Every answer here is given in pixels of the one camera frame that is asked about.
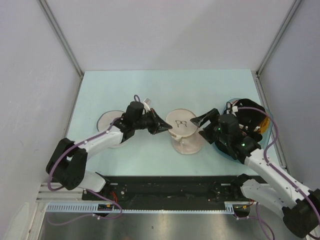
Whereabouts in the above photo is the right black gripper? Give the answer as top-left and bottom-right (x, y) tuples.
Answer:
(190, 108), (230, 146)

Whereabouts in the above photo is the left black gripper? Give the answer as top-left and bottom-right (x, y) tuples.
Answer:
(133, 108), (172, 135)

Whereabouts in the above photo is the pink mesh laundry bag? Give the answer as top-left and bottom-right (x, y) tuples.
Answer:
(165, 108), (204, 155)

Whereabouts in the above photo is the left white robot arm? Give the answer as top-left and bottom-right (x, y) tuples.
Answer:
(45, 101), (172, 200)

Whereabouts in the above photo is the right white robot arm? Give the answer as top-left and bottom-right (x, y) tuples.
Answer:
(190, 108), (320, 239)

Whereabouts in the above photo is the black bra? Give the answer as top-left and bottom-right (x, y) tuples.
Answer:
(223, 98), (266, 133)

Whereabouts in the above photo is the grey-trimmed mesh laundry bag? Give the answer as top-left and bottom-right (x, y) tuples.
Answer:
(96, 110), (128, 149)

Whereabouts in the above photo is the yellow garment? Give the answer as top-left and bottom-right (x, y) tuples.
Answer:
(253, 111), (270, 134)

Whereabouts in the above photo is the teal plastic basin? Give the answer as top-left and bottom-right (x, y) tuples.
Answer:
(213, 107), (264, 164)

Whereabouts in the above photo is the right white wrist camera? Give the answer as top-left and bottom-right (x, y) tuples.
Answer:
(226, 105), (238, 116)

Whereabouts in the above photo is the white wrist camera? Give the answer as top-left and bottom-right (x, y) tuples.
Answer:
(226, 105), (238, 116)
(142, 98), (152, 113)

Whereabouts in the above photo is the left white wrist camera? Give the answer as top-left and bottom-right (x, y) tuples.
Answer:
(142, 98), (152, 113)

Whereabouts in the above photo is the aluminium side rail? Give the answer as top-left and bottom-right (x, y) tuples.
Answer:
(251, 71), (291, 174)

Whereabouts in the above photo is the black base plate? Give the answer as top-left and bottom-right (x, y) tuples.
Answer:
(81, 175), (256, 211)

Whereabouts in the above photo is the right aluminium frame post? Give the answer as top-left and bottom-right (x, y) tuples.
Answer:
(255, 0), (304, 77)

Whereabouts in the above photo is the aluminium frame post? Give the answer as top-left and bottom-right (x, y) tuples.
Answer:
(36, 0), (84, 79)
(255, 0), (304, 77)

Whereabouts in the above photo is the white slotted cable duct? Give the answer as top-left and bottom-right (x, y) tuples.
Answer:
(46, 202), (249, 215)

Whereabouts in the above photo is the left aluminium frame post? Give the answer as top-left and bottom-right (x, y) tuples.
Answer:
(36, 0), (84, 79)

